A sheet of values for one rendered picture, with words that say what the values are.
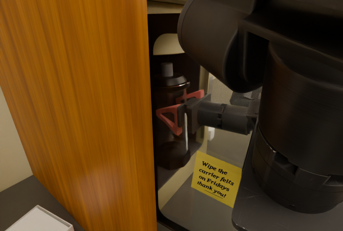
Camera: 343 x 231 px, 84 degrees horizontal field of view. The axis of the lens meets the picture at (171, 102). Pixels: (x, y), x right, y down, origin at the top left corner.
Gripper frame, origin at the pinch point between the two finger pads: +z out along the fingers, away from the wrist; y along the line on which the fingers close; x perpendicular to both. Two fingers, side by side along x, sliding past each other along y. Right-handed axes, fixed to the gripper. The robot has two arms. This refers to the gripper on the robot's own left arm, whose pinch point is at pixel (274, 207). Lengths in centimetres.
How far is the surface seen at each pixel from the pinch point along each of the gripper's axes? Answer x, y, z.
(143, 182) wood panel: -14.2, 3.8, -2.0
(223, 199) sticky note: -6.0, -0.9, 7.7
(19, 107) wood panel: -52, 1, -1
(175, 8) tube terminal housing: -20.9, -23.2, -11.8
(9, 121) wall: -66, 3, 7
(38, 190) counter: -55, 13, 22
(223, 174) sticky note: -6.5, -2.9, 3.4
